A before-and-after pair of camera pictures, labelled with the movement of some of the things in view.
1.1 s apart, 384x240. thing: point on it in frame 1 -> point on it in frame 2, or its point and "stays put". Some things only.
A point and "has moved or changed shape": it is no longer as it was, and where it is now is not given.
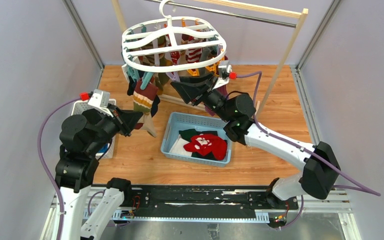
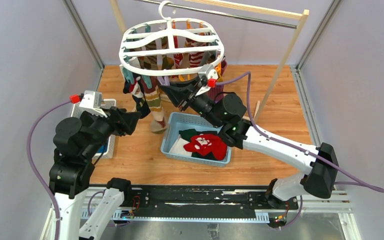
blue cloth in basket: [104, 148] stays put
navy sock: [132, 86] -> [141, 101]
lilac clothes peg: [174, 77] -> [164, 82]
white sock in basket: [178, 148] stays put
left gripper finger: [128, 120] stays put
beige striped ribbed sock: [143, 101] -> [152, 96]
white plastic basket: [81, 105] stays put
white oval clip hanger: [173, 44] stays put
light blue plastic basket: [178, 122] stays put
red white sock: [203, 144] stays put
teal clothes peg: [147, 77] has moved or changed shape
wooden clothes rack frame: [295, 12] stays put
